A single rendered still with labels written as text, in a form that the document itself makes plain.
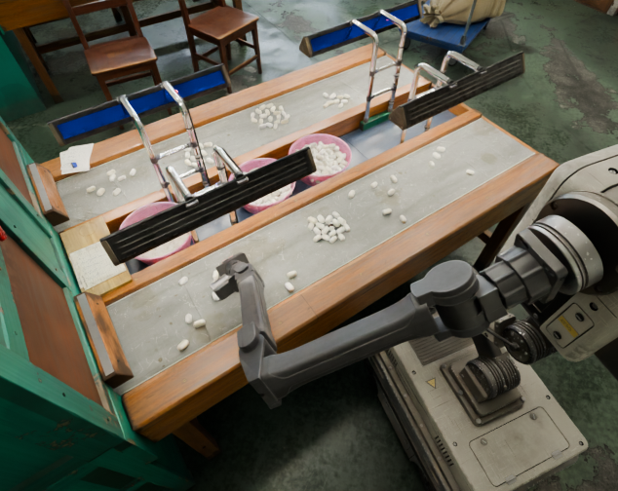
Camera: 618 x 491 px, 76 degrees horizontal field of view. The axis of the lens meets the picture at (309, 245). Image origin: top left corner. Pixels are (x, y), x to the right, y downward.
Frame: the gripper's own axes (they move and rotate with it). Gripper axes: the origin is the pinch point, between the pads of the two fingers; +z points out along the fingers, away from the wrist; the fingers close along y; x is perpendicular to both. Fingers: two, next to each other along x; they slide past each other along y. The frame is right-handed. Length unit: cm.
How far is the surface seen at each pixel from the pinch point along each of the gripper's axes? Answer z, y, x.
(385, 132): 28, -99, -14
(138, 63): 170, -32, -111
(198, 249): 7.4, 5.7, -7.8
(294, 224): 3.1, -29.1, -0.7
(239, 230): 7.0, -10.1, -7.5
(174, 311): -2.8, 22.0, 4.7
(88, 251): 21.2, 37.3, -21.8
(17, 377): -61, 45, -15
